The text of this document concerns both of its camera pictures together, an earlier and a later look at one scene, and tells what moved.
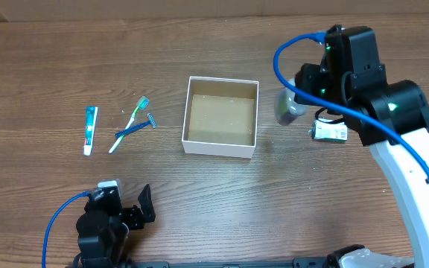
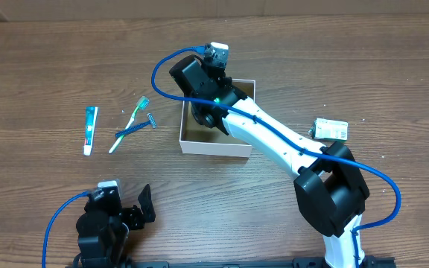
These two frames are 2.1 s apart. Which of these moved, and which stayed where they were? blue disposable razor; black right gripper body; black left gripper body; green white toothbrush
Moved: black right gripper body
Stayed: green white toothbrush; blue disposable razor; black left gripper body
